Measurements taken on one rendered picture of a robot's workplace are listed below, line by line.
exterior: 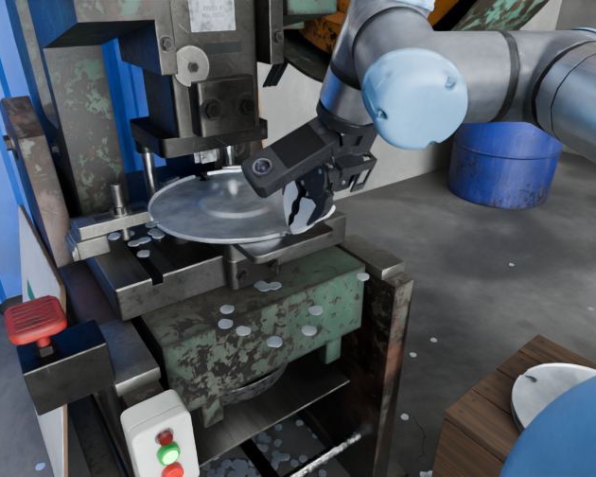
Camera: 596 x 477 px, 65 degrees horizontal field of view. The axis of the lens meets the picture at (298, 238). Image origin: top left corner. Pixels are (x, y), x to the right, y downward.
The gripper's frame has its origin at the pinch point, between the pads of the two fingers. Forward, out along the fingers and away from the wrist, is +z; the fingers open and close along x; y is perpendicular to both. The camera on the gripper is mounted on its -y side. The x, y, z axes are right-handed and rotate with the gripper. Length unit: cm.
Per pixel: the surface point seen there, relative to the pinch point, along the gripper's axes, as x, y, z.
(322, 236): -3.0, 3.7, 0.3
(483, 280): -2, 128, 86
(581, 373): -42, 58, 27
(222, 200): 13.9, -2.3, 7.2
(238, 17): 28.2, 4.6, -15.8
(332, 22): 38, 34, -9
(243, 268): 4.2, -2.6, 13.8
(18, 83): 127, -11, 58
